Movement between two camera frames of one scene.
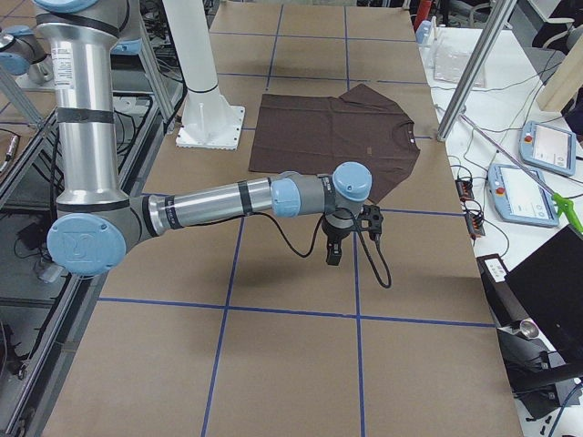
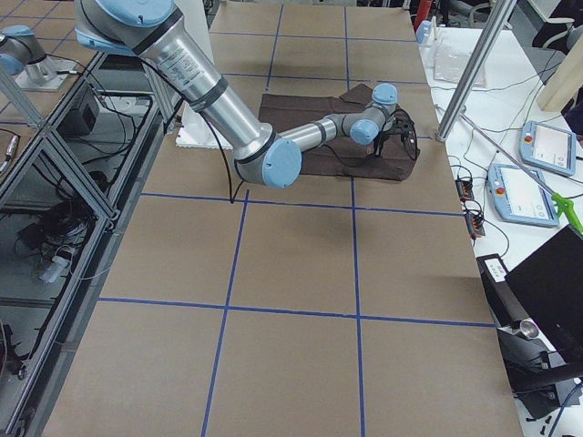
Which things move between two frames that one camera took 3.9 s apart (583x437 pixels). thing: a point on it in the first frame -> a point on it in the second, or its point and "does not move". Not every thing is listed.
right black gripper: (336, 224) -> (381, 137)
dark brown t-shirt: (315, 135) does not move
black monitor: (550, 283) does not move
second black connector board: (475, 225) does not move
